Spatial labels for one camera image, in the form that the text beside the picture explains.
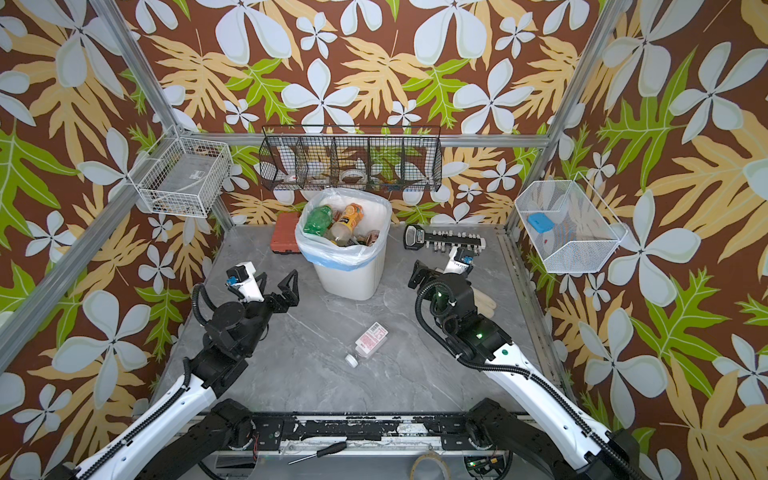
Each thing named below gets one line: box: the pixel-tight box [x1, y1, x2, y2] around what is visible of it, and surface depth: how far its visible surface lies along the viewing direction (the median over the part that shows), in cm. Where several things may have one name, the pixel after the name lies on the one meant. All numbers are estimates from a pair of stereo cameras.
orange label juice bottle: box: [330, 203, 364, 247], surface depth 88 cm
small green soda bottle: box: [303, 205, 333, 237], surface depth 85 cm
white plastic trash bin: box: [313, 251, 387, 301], surface depth 95 cm
